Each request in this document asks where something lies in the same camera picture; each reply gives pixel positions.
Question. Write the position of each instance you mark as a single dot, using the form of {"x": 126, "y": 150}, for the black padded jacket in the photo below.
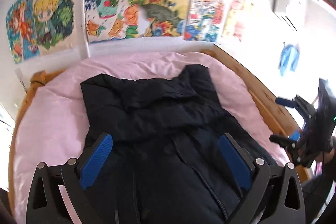
{"x": 165, "y": 165}

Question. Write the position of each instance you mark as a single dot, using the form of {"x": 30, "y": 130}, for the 2024 dragon drawing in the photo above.
{"x": 205, "y": 20}

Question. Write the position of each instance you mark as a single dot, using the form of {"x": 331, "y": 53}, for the pink duvet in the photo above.
{"x": 55, "y": 125}

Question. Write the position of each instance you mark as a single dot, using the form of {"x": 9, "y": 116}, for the pigs and chicks drawing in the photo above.
{"x": 235, "y": 20}

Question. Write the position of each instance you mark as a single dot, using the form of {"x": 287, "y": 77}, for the person's right hand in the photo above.
{"x": 326, "y": 156}

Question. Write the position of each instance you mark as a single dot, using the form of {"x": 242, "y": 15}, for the orange juice fruit drawing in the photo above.
{"x": 110, "y": 20}

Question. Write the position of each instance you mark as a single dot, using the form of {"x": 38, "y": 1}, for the blonde girl drawing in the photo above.
{"x": 55, "y": 27}

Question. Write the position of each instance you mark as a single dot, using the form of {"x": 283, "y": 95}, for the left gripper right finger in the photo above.
{"x": 276, "y": 190}

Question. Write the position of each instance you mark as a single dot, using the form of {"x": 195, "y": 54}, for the orange-haired mermaid drawing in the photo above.
{"x": 21, "y": 31}

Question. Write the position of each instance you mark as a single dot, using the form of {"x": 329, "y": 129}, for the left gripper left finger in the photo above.
{"x": 46, "y": 205}

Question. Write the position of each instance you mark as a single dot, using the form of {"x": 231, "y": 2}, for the blue hanging garment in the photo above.
{"x": 289, "y": 58}

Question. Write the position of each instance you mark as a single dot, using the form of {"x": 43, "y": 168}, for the white air conditioner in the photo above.
{"x": 288, "y": 11}

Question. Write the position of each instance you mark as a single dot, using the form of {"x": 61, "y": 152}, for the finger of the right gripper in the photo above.
{"x": 292, "y": 146}
{"x": 294, "y": 103}

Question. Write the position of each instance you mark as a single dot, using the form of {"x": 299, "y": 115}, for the landscape river drawing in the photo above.
{"x": 165, "y": 17}

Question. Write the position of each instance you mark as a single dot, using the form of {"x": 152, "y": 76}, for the wooden bed frame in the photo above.
{"x": 276, "y": 117}

